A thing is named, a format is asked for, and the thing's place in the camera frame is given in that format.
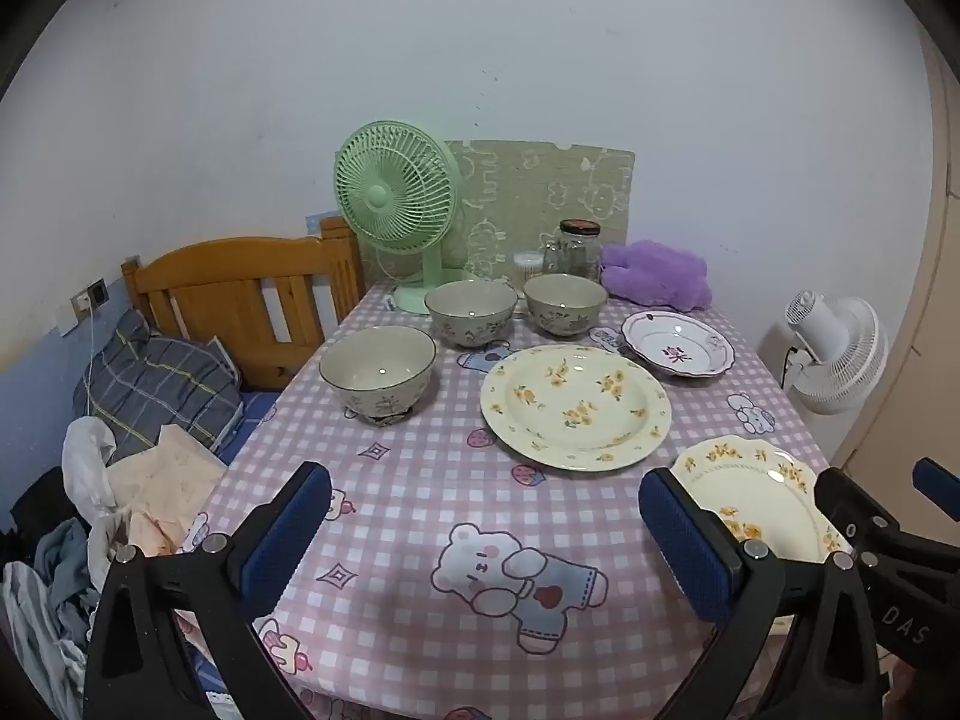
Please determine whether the green table fan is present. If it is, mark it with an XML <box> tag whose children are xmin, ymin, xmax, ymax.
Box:
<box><xmin>334</xmin><ymin>120</ymin><xmax>470</xmax><ymax>316</ymax></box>

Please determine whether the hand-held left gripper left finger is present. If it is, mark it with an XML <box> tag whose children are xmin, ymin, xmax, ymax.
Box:
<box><xmin>82</xmin><ymin>461</ymin><xmax>333</xmax><ymax>720</ymax></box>

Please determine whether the glass jar with dark lid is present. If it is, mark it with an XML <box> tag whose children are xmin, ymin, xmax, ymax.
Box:
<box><xmin>559</xmin><ymin>219</ymin><xmax>602</xmax><ymax>278</ymax></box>

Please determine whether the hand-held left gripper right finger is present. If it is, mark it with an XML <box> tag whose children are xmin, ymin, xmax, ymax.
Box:
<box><xmin>637</xmin><ymin>466</ymin><xmax>893</xmax><ymax>720</ymax></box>

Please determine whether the small yellow flower plate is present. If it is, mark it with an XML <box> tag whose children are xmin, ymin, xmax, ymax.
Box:
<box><xmin>670</xmin><ymin>435</ymin><xmax>854</xmax><ymax>623</ymax></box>

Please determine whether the large yellow flower plate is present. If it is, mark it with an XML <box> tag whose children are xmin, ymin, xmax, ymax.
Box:
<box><xmin>480</xmin><ymin>345</ymin><xmax>672</xmax><ymax>472</ymax></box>

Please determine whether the white plastic bag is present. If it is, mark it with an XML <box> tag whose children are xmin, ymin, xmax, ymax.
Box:
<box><xmin>61</xmin><ymin>416</ymin><xmax>121</xmax><ymax>541</ymax></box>

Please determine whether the white clip fan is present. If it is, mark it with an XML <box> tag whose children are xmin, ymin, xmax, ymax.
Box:
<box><xmin>784</xmin><ymin>290</ymin><xmax>890</xmax><ymax>415</ymax></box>

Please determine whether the green rimmed ceramic bowl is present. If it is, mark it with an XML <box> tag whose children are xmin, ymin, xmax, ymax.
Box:
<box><xmin>523</xmin><ymin>274</ymin><xmax>608</xmax><ymax>338</ymax></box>
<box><xmin>319</xmin><ymin>325</ymin><xmax>437</xmax><ymax>421</ymax></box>
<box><xmin>424</xmin><ymin>280</ymin><xmax>518</xmax><ymax>350</ymax></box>

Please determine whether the green printed board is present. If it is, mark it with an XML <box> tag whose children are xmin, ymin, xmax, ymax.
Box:
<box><xmin>358</xmin><ymin>139</ymin><xmax>637</xmax><ymax>293</ymax></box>

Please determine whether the black garment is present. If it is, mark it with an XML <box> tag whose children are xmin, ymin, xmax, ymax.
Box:
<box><xmin>11</xmin><ymin>465</ymin><xmax>83</xmax><ymax>541</ymax></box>

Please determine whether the wooden bed headboard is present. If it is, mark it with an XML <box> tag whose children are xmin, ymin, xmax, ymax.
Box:
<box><xmin>121</xmin><ymin>216</ymin><xmax>366</xmax><ymax>391</ymax></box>

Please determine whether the white plate with red pattern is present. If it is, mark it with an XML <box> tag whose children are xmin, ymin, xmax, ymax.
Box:
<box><xmin>621</xmin><ymin>310</ymin><xmax>737</xmax><ymax>380</ymax></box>

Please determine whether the grey plaid pillow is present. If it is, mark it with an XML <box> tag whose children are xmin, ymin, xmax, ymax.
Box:
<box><xmin>73</xmin><ymin>311</ymin><xmax>245</xmax><ymax>462</ymax></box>

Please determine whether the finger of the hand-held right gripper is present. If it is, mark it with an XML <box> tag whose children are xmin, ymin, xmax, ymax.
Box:
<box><xmin>814</xmin><ymin>467</ymin><xmax>960</xmax><ymax>668</ymax></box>
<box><xmin>913</xmin><ymin>457</ymin><xmax>960</xmax><ymax>522</ymax></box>

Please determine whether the pink checked bear tablecloth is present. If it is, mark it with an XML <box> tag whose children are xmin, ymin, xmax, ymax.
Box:
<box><xmin>176</xmin><ymin>281</ymin><xmax>852</xmax><ymax>720</ymax></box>

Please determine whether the purple plush toy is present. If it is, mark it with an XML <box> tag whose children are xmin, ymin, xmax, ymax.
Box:
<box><xmin>600</xmin><ymin>240</ymin><xmax>712</xmax><ymax>310</ymax></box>

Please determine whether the grey blue clothes pile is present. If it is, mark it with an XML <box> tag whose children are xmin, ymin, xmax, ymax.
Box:
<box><xmin>0</xmin><ymin>517</ymin><xmax>113</xmax><ymax>713</ymax></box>

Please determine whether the thin white cable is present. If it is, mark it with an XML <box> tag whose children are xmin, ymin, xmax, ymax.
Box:
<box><xmin>79</xmin><ymin>307</ymin><xmax>97</xmax><ymax>421</ymax></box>

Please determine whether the blue checked bed sheet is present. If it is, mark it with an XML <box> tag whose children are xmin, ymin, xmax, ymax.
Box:
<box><xmin>217</xmin><ymin>390</ymin><xmax>278</xmax><ymax>458</ymax></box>

